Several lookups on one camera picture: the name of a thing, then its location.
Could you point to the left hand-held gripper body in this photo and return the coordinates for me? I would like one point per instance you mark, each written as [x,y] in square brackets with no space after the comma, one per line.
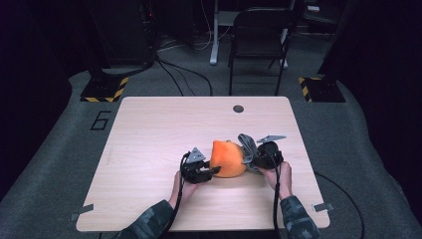
[194,171]

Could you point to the person's right hand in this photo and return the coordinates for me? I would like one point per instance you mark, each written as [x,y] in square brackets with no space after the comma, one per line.
[283,179]

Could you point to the grey towel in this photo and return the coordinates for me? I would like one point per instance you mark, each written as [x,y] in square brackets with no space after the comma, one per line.
[249,151]

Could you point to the grey table grommet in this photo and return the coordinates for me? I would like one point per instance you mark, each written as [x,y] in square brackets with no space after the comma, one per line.
[238,108]

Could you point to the black striped stand base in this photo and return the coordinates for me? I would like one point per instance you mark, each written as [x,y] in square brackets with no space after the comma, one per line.
[103,89]
[323,89]

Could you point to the orange plush toy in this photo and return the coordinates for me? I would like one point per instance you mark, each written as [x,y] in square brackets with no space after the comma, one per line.
[228,161]

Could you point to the black cabinet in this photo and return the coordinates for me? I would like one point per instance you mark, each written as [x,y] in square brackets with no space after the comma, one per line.
[122,33]

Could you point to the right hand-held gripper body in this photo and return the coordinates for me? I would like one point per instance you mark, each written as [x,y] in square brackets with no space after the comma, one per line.
[269,156]

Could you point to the black folding chair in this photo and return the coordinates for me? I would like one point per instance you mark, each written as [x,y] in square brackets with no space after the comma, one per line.
[258,36]

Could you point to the grey tape strip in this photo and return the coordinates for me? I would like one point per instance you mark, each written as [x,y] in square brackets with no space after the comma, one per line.
[322,207]
[81,210]

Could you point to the black tape floor mark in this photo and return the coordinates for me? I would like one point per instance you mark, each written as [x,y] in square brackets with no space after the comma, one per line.
[101,120]

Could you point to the person's left hand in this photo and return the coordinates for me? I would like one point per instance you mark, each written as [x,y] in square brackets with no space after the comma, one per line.
[185,192]

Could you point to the white desk leg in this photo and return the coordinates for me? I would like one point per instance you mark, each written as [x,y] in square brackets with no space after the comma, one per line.
[214,36]

